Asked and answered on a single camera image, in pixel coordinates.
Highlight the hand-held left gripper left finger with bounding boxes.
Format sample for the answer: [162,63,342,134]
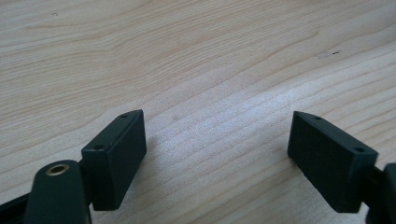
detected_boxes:
[80,108,148,212]

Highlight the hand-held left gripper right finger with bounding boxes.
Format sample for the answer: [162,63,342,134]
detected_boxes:
[287,110,379,214]

